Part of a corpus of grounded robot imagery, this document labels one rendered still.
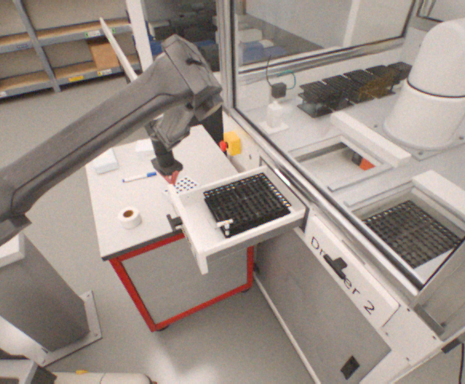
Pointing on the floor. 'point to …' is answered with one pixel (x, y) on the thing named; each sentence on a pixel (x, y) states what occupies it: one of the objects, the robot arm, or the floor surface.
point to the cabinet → (327, 315)
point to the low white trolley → (163, 234)
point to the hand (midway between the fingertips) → (172, 182)
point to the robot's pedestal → (37, 300)
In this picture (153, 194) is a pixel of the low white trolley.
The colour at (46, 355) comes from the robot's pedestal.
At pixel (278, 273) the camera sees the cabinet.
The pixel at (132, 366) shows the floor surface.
